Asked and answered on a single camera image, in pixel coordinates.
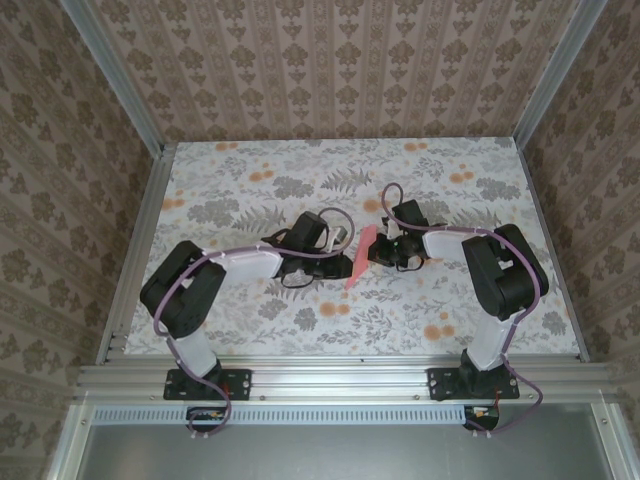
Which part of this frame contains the pink paper sheet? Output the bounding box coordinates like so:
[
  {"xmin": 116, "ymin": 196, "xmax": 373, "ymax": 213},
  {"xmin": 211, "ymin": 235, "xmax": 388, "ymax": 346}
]
[{"xmin": 343, "ymin": 224, "xmax": 379, "ymax": 291}]

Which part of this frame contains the floral patterned table cover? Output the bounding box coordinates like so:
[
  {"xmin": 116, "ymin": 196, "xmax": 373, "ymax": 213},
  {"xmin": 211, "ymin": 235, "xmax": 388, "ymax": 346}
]
[{"xmin": 123, "ymin": 139, "xmax": 586, "ymax": 357}]

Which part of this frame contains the grey metal panel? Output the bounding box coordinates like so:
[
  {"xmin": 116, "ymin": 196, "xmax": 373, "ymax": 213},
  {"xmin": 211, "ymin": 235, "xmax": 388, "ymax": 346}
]
[{"xmin": 74, "ymin": 422, "xmax": 609, "ymax": 480}]

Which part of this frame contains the black connector board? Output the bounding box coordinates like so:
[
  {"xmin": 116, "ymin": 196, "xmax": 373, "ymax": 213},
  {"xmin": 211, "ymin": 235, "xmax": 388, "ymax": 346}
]
[
  {"xmin": 463, "ymin": 404, "xmax": 502, "ymax": 433},
  {"xmin": 186, "ymin": 405, "xmax": 232, "ymax": 435}
]

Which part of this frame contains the aluminium front frame rail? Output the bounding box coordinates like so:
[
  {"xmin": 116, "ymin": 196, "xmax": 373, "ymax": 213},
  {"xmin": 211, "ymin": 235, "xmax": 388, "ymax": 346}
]
[{"xmin": 74, "ymin": 362, "xmax": 619, "ymax": 404}]

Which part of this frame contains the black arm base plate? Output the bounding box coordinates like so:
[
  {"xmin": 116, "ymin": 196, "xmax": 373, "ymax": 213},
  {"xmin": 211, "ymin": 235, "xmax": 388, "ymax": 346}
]
[
  {"xmin": 164, "ymin": 368, "xmax": 253, "ymax": 401},
  {"xmin": 427, "ymin": 367, "xmax": 521, "ymax": 402}
]

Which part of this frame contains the white slotted cable duct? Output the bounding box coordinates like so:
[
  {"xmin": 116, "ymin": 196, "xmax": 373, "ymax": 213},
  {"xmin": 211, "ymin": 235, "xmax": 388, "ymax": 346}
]
[{"xmin": 92, "ymin": 404, "xmax": 469, "ymax": 425}]

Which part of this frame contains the aluminium side frame rail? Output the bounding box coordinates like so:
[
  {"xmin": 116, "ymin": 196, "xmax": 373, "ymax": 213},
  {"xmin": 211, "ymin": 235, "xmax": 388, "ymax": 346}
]
[{"xmin": 97, "ymin": 142, "xmax": 176, "ymax": 365}]

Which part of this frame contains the aluminium upright frame post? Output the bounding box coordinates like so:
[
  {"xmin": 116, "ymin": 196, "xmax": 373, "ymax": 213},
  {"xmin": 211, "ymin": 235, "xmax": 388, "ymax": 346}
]
[
  {"xmin": 63, "ymin": 0, "xmax": 167, "ymax": 156},
  {"xmin": 513, "ymin": 0, "xmax": 602, "ymax": 146}
]

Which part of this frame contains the aluminium lower frame bar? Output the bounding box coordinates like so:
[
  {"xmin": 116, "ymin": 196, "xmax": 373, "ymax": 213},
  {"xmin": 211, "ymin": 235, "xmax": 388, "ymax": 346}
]
[
  {"xmin": 44, "ymin": 403, "xmax": 96, "ymax": 480},
  {"xmin": 589, "ymin": 402, "xmax": 640, "ymax": 480}
]

